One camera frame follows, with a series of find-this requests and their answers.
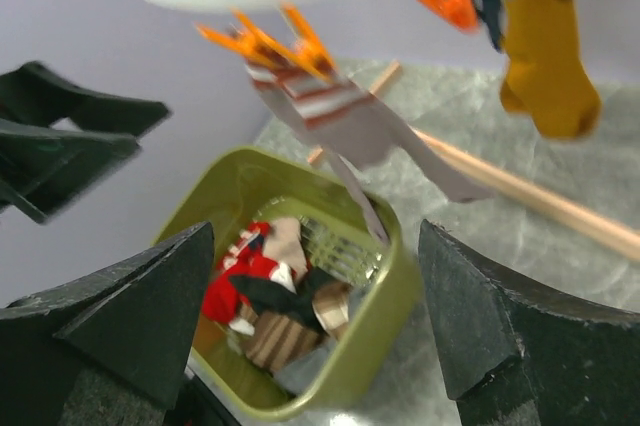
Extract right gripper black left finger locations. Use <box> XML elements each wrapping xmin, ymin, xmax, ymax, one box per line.
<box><xmin>1</xmin><ymin>222</ymin><xmax>214</xmax><ymax>425</ymax></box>

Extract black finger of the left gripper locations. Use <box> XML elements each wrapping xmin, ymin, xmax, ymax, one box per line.
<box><xmin>1</xmin><ymin>61</ymin><xmax>170</xmax><ymax>136</ymax></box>
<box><xmin>1</xmin><ymin>120</ymin><xmax>140</xmax><ymax>224</ymax></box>

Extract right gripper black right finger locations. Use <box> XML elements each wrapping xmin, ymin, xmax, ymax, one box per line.
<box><xmin>418</xmin><ymin>221</ymin><xmax>639</xmax><ymax>426</ymax></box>

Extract orange clothes clip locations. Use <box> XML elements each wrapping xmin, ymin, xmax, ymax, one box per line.
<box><xmin>280</xmin><ymin>3</ymin><xmax>335</xmax><ymax>82</ymax></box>
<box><xmin>195</xmin><ymin>9</ymin><xmax>296</xmax><ymax>69</ymax></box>

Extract mustard yellow hanging socks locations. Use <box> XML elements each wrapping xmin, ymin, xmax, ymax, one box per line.
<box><xmin>500</xmin><ymin>0</ymin><xmax>602</xmax><ymax>140</ymax></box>

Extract brown striped sock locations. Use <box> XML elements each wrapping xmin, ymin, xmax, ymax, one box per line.
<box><xmin>240</xmin><ymin>311</ymin><xmax>326</xmax><ymax>373</ymax></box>

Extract wooden clothes rack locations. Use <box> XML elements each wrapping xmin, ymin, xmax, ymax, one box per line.
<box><xmin>234</xmin><ymin>0</ymin><xmax>640</xmax><ymax>263</ymax></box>

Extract olive green plastic basket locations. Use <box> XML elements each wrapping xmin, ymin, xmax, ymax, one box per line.
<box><xmin>156</xmin><ymin>146</ymin><xmax>423</xmax><ymax>422</ymax></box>

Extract grey sock in basket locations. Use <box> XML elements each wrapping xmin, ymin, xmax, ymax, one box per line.
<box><xmin>273</xmin><ymin>289</ymin><xmax>367</xmax><ymax>395</ymax></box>

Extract black sock in basket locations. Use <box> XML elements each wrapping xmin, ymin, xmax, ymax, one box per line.
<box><xmin>229</xmin><ymin>270</ymin><xmax>344</xmax><ymax>332</ymax></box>

